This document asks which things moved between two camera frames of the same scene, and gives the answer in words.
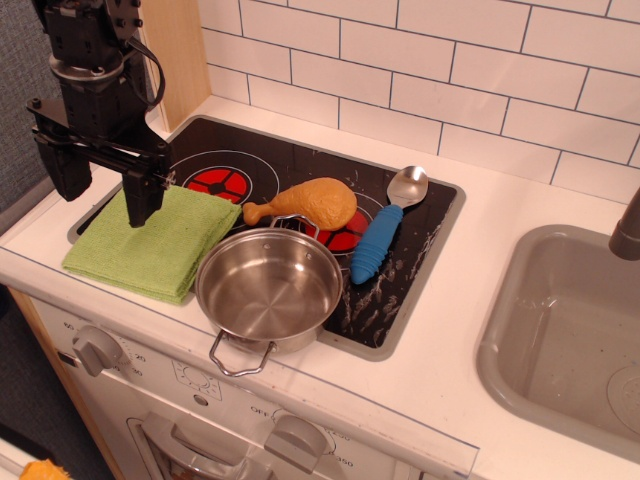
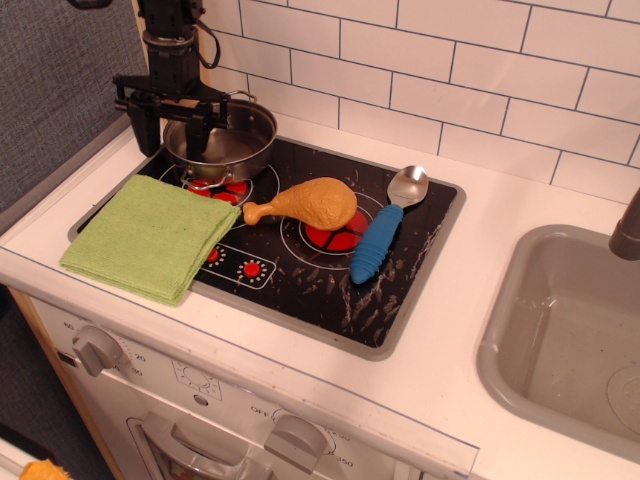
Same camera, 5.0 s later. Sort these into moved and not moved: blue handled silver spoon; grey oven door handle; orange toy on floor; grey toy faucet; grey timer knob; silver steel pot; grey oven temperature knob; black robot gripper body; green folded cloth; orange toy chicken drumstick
Moved: silver steel pot; black robot gripper body
Not moved: orange toy on floor; green folded cloth; orange toy chicken drumstick; grey timer knob; blue handled silver spoon; grey toy faucet; grey oven door handle; grey oven temperature knob
